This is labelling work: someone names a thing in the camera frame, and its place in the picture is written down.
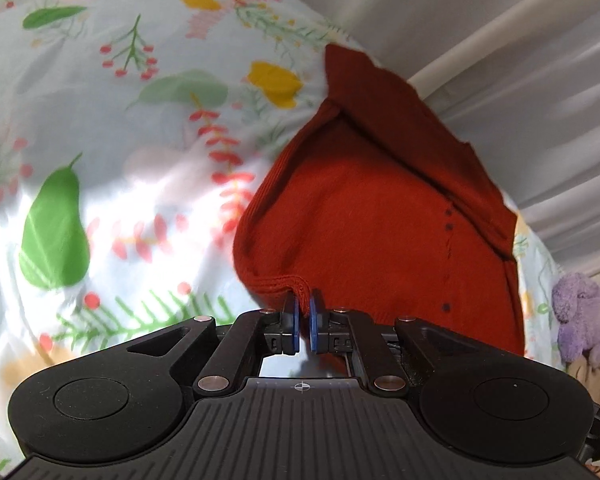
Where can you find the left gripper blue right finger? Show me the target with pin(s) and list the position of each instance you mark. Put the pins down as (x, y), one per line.
(329, 329)

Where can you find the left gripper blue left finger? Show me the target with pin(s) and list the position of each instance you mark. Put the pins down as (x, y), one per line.
(282, 327)

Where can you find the red knitted cardigan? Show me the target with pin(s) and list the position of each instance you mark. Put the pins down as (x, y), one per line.
(377, 207)

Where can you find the purple plush toy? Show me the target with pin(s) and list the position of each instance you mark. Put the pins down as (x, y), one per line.
(576, 305)

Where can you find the floral white bed sheet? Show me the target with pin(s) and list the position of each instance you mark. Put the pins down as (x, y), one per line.
(133, 134)

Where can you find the white curtain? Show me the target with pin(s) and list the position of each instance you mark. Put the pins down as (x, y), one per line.
(520, 81)

